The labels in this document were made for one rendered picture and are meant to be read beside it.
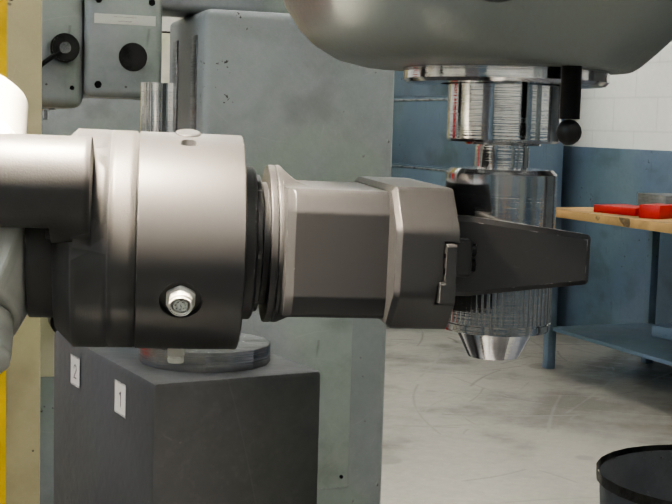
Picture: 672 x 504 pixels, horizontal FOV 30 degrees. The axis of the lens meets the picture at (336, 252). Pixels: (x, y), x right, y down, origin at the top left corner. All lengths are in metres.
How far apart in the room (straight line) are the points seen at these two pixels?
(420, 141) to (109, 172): 8.08
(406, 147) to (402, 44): 8.27
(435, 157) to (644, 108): 1.52
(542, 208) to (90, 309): 0.19
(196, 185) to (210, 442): 0.36
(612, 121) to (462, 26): 7.38
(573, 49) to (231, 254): 0.15
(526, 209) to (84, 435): 0.50
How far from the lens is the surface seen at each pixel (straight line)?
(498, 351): 0.53
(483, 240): 0.50
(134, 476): 0.84
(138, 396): 0.82
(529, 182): 0.52
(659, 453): 2.78
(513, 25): 0.46
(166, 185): 0.48
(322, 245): 0.48
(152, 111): 0.94
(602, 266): 7.88
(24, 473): 2.29
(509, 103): 0.51
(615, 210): 6.53
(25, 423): 2.27
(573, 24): 0.47
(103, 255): 0.47
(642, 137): 7.58
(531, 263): 0.51
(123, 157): 0.49
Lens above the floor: 1.28
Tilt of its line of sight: 6 degrees down
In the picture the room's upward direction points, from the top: 2 degrees clockwise
